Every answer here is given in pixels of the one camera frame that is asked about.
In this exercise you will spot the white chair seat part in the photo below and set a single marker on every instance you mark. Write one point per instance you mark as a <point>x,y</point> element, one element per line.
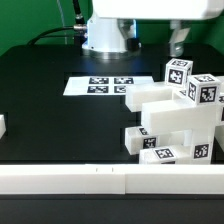
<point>201,140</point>

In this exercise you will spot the white chair back frame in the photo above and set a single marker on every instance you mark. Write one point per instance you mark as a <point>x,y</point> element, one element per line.
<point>161,113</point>

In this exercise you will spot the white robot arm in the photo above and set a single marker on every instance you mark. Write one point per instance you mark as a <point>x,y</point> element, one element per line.
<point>113,23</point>

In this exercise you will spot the white part at left edge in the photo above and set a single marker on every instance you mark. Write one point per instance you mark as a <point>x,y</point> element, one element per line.
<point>2,126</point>

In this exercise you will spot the white front rail fixture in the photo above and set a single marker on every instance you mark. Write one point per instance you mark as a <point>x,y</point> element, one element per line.
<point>111,179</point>

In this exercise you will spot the white tagged cube block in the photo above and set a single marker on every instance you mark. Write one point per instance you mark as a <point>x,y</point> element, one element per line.
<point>203,89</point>
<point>177,71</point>

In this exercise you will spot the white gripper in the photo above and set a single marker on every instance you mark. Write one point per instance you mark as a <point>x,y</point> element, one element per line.
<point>174,10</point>

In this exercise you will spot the white sheet with four tags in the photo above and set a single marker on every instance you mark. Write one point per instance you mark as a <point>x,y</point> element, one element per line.
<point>95,85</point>

